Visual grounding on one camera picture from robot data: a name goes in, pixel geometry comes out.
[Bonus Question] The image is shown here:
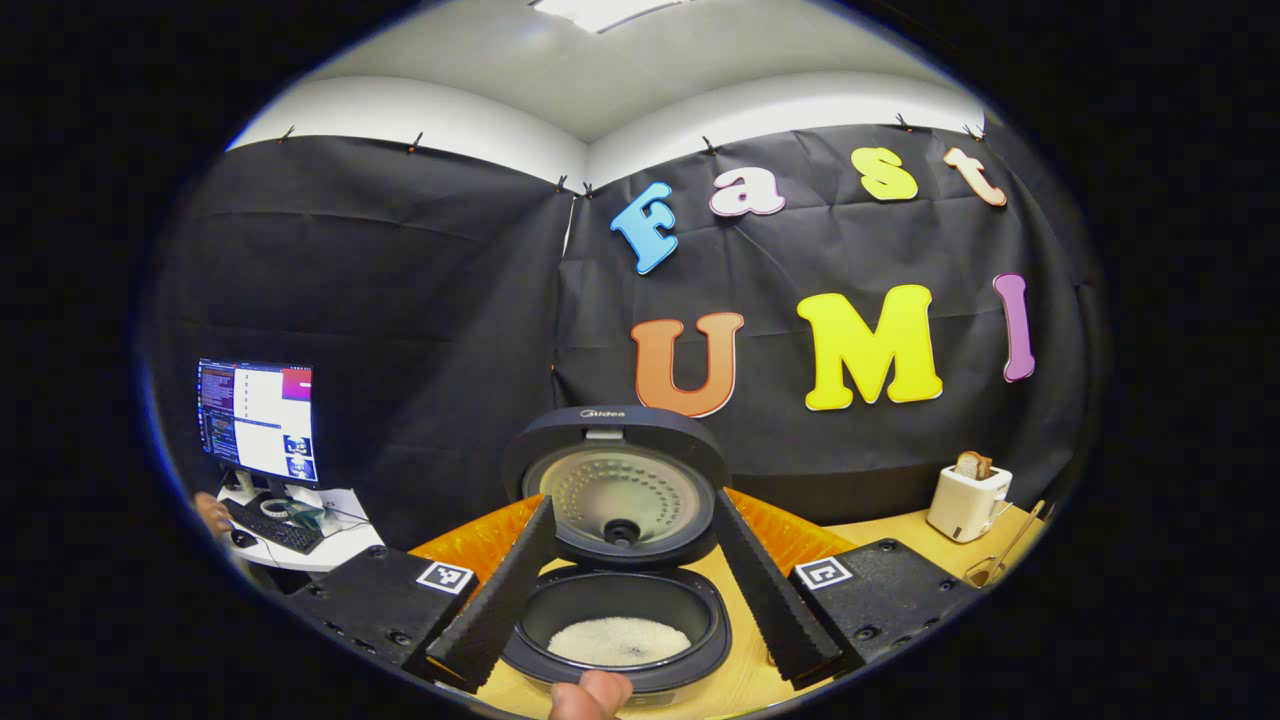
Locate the white rice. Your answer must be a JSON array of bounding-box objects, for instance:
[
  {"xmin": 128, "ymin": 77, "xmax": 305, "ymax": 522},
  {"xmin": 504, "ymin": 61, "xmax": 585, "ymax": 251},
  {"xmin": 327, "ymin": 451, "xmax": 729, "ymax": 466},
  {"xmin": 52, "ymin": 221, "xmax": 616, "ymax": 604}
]
[{"xmin": 547, "ymin": 617, "xmax": 693, "ymax": 668}]

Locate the black keyboard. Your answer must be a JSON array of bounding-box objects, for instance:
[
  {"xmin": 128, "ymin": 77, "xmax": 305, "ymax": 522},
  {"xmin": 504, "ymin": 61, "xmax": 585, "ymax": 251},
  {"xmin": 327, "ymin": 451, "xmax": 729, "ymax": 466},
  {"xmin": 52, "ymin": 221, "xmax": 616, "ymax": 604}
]
[{"xmin": 222, "ymin": 497, "xmax": 326, "ymax": 556}]

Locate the black silver rice cooker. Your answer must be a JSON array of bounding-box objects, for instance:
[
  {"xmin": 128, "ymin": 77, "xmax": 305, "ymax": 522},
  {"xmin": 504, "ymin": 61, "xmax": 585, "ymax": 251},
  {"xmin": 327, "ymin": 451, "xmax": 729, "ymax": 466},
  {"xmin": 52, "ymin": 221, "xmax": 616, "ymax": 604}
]
[{"xmin": 500, "ymin": 405, "xmax": 733, "ymax": 696}]

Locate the black backdrop cloth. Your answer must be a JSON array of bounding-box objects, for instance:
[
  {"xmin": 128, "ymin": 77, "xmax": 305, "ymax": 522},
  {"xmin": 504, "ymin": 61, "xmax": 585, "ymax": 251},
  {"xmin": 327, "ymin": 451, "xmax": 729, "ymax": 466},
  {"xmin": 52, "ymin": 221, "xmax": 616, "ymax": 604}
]
[{"xmin": 140, "ymin": 122, "xmax": 1106, "ymax": 561}]

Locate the white side desk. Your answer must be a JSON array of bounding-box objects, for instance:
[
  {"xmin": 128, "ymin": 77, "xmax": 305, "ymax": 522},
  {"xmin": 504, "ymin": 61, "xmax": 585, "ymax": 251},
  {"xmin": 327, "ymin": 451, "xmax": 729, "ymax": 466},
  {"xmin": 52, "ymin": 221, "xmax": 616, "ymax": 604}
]
[{"xmin": 215, "ymin": 485, "xmax": 386, "ymax": 574}]

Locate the computer monitor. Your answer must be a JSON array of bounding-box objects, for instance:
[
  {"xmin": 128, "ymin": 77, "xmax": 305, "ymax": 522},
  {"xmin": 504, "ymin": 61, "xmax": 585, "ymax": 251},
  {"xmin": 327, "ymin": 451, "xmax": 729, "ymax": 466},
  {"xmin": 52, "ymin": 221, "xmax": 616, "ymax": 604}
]
[{"xmin": 196, "ymin": 358, "xmax": 319, "ymax": 491}]

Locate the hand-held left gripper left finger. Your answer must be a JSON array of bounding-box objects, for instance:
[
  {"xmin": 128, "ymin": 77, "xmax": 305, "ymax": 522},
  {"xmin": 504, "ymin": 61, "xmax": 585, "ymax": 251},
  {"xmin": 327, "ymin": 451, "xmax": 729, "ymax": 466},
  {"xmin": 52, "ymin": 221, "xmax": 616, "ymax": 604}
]
[{"xmin": 285, "ymin": 495, "xmax": 558, "ymax": 694}]

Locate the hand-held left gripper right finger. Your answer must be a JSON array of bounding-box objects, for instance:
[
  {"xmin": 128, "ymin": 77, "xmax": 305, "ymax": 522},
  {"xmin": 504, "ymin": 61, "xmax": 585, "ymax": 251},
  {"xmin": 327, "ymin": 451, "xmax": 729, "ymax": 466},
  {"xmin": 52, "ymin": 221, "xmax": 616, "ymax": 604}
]
[{"xmin": 712, "ymin": 487, "xmax": 981, "ymax": 693}]

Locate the wooden spoon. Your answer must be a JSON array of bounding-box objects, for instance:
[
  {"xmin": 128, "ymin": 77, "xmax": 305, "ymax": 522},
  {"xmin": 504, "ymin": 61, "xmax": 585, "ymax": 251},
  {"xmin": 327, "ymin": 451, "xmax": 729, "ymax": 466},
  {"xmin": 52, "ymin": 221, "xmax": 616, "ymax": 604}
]
[{"xmin": 985, "ymin": 500, "xmax": 1047, "ymax": 576}]

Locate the white toaster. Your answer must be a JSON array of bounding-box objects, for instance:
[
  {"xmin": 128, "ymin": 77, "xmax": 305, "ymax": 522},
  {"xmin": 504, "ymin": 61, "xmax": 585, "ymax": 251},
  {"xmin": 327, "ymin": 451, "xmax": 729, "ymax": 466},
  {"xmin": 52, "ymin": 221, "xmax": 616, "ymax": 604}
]
[{"xmin": 926, "ymin": 464, "xmax": 1014, "ymax": 544}]

